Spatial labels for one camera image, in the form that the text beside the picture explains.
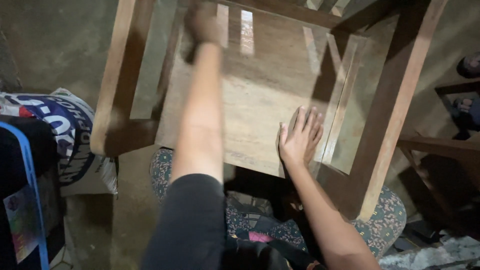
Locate person's right hand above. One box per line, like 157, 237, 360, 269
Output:
278, 106, 324, 168

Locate black bag with blue trim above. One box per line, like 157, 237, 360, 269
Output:
0, 115, 65, 270

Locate grey white mottled cloth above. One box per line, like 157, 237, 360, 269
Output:
379, 235, 480, 270

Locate dark wooden furniture frame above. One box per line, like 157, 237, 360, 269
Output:
397, 80, 480, 235

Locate person's left hand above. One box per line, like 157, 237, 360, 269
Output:
184, 1, 223, 46

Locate brown wooden chair frame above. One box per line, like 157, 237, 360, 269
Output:
90, 0, 449, 223

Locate shiny multicoloured card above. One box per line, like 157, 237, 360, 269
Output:
3, 184, 41, 264

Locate person's black sleeve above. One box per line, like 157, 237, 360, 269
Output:
141, 173, 228, 270

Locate person's green patterned trousers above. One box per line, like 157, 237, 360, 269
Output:
149, 148, 408, 265

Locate white printed woven sack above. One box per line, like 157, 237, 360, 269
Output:
0, 88, 119, 197

